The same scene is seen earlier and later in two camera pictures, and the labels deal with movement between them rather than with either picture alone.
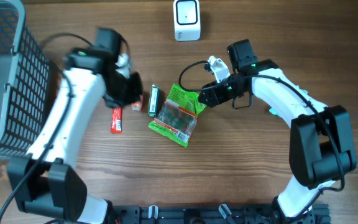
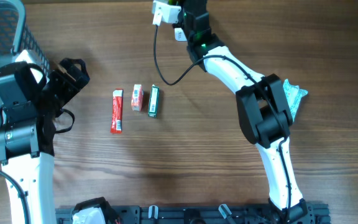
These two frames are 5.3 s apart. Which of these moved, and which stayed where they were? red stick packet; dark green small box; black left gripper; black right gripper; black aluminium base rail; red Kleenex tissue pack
Moved: black right gripper; black left gripper
Stayed: black aluminium base rail; red Kleenex tissue pack; red stick packet; dark green small box
